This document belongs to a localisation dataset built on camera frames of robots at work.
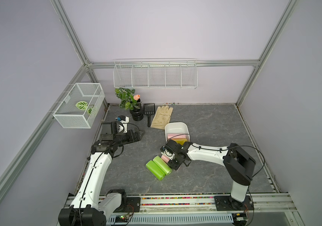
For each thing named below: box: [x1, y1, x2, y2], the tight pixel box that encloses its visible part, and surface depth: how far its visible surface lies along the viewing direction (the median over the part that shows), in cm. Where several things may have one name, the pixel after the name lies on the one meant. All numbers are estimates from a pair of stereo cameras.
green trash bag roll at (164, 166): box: [152, 155, 173, 176], surface depth 86 cm
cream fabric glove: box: [150, 105, 174, 130], surface depth 114 cm
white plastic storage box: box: [164, 121, 191, 143], surface depth 104 cm
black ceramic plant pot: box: [129, 98, 144, 122], surface depth 107 cm
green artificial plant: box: [114, 87, 140, 111], surface depth 92 cm
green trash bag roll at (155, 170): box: [145, 160, 166, 181], surface depth 84 cm
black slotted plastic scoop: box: [143, 103, 156, 128], surface depth 119 cm
